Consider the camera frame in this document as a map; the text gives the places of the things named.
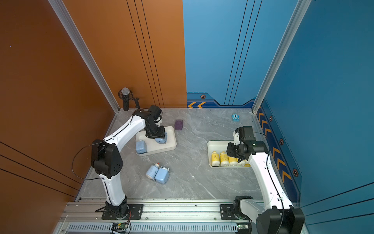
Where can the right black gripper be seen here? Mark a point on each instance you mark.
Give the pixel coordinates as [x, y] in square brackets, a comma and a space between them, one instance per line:
[229, 151]

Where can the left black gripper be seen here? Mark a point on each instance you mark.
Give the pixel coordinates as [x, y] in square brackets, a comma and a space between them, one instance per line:
[160, 134]

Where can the blue sharpener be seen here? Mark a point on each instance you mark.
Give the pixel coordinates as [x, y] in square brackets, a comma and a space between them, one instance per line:
[162, 175]
[141, 147]
[162, 140]
[152, 171]

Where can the white storage tray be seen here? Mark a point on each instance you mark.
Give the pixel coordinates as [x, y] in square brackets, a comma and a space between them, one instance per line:
[219, 147]
[153, 147]

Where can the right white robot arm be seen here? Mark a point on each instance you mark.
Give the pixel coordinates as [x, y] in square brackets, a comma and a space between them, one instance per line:
[278, 216]

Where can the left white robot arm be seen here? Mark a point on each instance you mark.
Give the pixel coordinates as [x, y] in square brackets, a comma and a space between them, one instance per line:
[106, 159]

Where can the purple cube toy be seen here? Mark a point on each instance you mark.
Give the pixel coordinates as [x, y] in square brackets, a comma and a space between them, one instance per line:
[179, 124]

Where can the black mini tripod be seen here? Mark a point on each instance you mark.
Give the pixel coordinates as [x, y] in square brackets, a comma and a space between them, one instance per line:
[136, 101]

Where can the small teal robot toy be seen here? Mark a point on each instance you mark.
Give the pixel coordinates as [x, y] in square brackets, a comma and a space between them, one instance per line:
[235, 118]

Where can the black microphone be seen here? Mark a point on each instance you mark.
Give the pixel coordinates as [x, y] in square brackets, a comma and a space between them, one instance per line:
[125, 95]

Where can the right green circuit board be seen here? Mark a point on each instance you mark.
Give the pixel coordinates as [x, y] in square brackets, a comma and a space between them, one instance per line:
[244, 228]

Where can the green circuit board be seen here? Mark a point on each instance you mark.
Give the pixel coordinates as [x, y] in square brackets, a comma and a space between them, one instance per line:
[244, 228]
[120, 228]

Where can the left green circuit board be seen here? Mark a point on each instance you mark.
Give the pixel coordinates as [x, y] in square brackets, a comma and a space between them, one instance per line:
[120, 228]

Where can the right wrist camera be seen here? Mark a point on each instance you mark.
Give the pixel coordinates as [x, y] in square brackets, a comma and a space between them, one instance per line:
[244, 135]

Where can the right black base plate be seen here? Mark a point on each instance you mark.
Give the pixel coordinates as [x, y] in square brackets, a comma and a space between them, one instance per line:
[227, 212]

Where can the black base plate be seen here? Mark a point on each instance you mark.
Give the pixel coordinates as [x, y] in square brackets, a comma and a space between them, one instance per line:
[227, 212]
[127, 211]

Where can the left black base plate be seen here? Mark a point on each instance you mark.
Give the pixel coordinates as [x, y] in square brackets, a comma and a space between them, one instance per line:
[127, 211]

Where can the aluminium rail frame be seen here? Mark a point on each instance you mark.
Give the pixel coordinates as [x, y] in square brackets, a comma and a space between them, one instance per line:
[160, 216]

